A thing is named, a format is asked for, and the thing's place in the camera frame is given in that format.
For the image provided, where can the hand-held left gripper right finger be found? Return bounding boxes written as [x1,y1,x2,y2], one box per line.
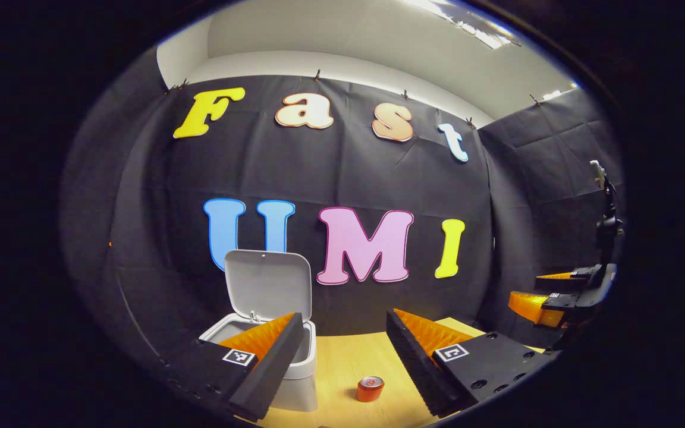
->
[386,308,557,418]

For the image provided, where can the wooden desktop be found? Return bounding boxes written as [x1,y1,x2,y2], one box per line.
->
[247,317,548,428]

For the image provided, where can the grey desktop garbage bin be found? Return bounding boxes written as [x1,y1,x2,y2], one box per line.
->
[199,250,318,412]

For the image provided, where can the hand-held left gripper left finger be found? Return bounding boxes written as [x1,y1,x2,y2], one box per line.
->
[161,312,306,421]

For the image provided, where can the red pop can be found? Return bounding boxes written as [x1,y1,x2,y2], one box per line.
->
[357,376,385,403]

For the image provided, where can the black backdrop cloth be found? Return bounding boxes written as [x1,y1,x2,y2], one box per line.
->
[60,48,626,369]

